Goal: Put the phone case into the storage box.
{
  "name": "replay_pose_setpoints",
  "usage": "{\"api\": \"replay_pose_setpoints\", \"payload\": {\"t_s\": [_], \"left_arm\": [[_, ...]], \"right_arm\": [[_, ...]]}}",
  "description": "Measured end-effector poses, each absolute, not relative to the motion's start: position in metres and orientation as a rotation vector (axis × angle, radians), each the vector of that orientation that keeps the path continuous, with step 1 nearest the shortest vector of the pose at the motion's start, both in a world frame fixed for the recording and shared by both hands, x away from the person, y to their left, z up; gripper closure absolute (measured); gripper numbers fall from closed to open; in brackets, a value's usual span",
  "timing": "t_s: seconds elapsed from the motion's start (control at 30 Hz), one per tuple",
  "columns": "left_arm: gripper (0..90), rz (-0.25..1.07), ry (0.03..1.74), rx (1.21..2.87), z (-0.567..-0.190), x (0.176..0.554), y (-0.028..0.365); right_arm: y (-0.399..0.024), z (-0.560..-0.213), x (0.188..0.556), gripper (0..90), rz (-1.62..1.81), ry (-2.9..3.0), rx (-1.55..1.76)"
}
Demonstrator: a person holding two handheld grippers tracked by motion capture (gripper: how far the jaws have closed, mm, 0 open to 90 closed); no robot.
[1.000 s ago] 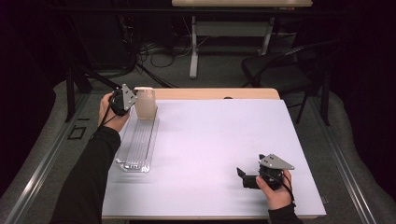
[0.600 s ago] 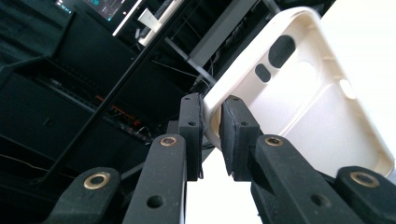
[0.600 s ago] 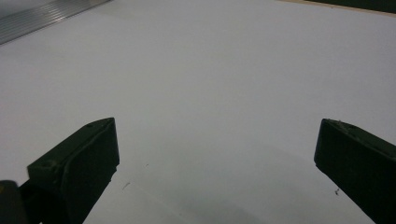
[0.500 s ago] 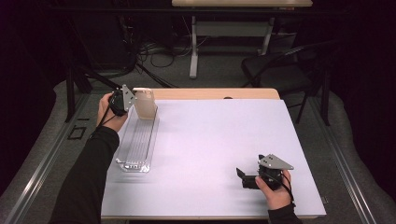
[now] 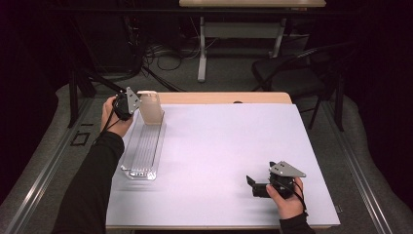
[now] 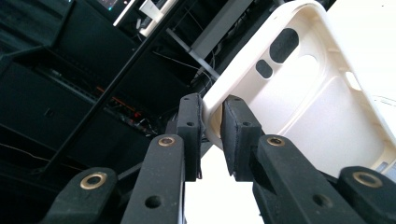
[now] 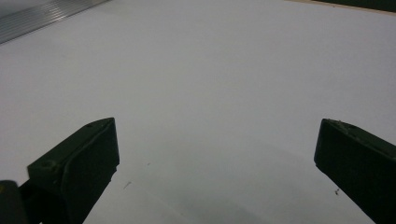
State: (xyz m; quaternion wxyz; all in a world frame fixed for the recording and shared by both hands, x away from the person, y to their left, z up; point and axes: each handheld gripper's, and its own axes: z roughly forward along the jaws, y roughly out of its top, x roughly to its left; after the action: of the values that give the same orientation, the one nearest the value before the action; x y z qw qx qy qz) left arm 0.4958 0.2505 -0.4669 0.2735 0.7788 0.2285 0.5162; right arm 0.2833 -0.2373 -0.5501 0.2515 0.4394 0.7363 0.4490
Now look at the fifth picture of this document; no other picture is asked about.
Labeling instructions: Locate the bundle of floor cables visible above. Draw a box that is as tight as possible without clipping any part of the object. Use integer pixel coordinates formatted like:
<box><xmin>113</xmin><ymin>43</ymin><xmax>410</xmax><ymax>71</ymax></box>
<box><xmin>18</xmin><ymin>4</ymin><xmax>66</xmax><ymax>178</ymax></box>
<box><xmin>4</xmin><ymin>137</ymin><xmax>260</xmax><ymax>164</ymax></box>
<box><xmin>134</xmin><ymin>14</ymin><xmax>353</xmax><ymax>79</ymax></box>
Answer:
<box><xmin>130</xmin><ymin>16</ymin><xmax>218</xmax><ymax>76</ymax></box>

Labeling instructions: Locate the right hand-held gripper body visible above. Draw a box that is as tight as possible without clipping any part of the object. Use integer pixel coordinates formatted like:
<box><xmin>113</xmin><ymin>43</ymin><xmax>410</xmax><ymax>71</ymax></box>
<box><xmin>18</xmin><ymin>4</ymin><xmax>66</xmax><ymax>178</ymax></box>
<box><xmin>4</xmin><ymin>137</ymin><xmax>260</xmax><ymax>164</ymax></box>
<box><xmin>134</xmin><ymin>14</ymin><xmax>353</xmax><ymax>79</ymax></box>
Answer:
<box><xmin>252</xmin><ymin>161</ymin><xmax>307</xmax><ymax>200</ymax></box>

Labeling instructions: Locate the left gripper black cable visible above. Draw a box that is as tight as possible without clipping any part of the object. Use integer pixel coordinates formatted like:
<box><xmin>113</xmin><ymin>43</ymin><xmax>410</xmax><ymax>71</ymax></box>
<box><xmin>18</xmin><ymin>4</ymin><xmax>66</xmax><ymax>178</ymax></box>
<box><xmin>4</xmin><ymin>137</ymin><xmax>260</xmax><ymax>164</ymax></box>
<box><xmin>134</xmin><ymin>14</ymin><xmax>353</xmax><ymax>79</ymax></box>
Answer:
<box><xmin>94</xmin><ymin>108</ymin><xmax>124</xmax><ymax>144</ymax></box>

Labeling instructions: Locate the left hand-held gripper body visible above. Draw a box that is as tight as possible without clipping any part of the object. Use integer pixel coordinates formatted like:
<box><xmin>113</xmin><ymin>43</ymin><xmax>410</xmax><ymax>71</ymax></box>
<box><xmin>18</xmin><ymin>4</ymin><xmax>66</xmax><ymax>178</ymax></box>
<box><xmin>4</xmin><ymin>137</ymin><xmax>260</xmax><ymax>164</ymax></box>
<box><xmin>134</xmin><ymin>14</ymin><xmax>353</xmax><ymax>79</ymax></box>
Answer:
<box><xmin>111</xmin><ymin>86</ymin><xmax>141</xmax><ymax>122</ymax></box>

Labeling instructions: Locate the clear plastic packaging tray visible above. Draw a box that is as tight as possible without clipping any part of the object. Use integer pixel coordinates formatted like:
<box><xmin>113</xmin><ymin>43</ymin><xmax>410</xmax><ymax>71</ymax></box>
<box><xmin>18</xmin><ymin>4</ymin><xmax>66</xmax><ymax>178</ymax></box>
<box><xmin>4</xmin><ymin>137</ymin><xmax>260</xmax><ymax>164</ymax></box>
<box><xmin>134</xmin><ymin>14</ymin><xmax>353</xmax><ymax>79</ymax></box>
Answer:
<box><xmin>120</xmin><ymin>110</ymin><xmax>168</xmax><ymax>181</ymax></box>

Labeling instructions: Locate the white-legged desk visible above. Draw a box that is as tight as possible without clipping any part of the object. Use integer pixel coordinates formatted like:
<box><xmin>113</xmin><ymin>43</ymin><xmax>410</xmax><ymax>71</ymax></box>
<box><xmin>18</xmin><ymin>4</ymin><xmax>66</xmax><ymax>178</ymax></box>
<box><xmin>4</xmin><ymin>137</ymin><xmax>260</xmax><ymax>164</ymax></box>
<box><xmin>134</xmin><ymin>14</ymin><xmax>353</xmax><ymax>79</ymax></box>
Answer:
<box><xmin>178</xmin><ymin>0</ymin><xmax>327</xmax><ymax>83</ymax></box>

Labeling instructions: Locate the beige phone case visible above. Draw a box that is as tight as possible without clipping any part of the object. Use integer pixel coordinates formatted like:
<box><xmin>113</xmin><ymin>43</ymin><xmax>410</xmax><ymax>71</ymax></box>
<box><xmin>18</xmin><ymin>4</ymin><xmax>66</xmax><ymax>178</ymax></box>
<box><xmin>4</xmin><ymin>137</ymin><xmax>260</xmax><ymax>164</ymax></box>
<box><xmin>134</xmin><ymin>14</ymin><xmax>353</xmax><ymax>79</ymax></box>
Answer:
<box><xmin>136</xmin><ymin>90</ymin><xmax>165</xmax><ymax>126</ymax></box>

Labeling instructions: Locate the black folding chair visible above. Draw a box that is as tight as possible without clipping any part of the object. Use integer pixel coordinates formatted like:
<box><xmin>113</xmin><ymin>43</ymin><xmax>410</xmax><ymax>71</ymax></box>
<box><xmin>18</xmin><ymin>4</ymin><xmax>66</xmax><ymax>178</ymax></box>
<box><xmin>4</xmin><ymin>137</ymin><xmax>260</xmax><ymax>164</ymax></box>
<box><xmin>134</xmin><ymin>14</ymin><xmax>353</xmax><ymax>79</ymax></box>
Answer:
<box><xmin>251</xmin><ymin>42</ymin><xmax>358</xmax><ymax>131</ymax></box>

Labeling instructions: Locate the person's left hand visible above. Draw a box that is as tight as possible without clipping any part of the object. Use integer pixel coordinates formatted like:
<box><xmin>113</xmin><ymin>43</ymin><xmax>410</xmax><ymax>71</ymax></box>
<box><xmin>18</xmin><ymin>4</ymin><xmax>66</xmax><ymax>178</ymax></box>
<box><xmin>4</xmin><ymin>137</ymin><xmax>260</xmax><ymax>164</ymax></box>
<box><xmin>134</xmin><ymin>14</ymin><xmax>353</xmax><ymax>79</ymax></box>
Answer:
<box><xmin>100</xmin><ymin>96</ymin><xmax>134</xmax><ymax>138</ymax></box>

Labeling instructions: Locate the aluminium floor rail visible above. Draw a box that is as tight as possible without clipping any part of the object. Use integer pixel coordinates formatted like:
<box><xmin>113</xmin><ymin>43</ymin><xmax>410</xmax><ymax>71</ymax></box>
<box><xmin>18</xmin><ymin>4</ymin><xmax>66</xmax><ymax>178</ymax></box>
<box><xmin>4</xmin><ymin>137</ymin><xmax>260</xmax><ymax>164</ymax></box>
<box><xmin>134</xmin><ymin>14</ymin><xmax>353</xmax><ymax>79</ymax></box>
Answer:
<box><xmin>323</xmin><ymin>100</ymin><xmax>394</xmax><ymax>234</ymax></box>
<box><xmin>0</xmin><ymin>97</ymin><xmax>94</xmax><ymax>234</ymax></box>

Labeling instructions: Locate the black metal stand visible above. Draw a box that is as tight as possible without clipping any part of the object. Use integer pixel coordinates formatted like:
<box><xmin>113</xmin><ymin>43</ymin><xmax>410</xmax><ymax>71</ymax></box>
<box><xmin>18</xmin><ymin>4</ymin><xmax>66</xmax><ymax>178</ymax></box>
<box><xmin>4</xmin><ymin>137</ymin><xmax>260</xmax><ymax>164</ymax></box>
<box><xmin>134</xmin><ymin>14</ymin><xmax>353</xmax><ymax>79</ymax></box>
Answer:
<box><xmin>66</xmin><ymin>64</ymin><xmax>129</xmax><ymax>129</ymax></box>
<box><xmin>334</xmin><ymin>69</ymin><xmax>346</xmax><ymax>133</ymax></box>

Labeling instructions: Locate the white table sheet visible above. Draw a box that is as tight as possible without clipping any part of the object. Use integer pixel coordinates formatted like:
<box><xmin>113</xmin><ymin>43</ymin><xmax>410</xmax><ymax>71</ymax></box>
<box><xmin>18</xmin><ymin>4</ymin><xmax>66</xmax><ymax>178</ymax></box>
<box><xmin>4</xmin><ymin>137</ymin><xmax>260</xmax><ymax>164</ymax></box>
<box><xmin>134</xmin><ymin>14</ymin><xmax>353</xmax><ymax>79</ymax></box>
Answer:
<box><xmin>105</xmin><ymin>102</ymin><xmax>341</xmax><ymax>227</ymax></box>

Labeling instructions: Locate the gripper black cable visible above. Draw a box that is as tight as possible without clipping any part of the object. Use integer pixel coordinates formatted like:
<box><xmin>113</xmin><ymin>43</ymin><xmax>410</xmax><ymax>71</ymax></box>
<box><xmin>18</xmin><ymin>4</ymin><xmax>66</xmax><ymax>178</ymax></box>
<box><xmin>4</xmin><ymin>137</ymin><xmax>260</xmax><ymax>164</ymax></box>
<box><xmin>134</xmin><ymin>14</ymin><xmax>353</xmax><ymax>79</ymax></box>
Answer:
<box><xmin>276</xmin><ymin>177</ymin><xmax>308</xmax><ymax>215</ymax></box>
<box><xmin>94</xmin><ymin>108</ymin><xmax>124</xmax><ymax>144</ymax></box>

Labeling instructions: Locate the wooden table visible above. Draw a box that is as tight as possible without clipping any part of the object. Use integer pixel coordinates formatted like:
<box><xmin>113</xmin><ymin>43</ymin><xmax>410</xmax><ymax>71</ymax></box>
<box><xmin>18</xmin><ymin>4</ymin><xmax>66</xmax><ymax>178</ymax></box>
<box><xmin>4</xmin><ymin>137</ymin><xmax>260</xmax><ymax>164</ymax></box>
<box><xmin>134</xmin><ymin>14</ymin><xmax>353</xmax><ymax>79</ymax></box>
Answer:
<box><xmin>105</xmin><ymin>92</ymin><xmax>341</xmax><ymax>232</ymax></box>

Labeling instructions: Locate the person's right hand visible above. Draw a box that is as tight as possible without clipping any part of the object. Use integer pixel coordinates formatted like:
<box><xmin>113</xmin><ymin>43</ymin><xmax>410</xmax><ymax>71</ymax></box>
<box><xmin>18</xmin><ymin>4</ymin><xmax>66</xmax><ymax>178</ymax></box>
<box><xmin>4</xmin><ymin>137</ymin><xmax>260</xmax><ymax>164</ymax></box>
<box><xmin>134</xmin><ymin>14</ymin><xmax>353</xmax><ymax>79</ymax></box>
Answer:
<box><xmin>266</xmin><ymin>176</ymin><xmax>306</xmax><ymax>220</ymax></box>

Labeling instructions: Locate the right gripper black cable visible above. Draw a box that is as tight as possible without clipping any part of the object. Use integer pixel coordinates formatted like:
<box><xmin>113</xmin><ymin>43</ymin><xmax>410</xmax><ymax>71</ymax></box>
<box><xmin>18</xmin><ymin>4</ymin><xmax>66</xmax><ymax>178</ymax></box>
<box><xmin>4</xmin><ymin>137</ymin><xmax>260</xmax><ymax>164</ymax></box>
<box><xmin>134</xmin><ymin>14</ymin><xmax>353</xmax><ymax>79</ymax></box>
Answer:
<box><xmin>276</xmin><ymin>177</ymin><xmax>308</xmax><ymax>215</ymax></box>

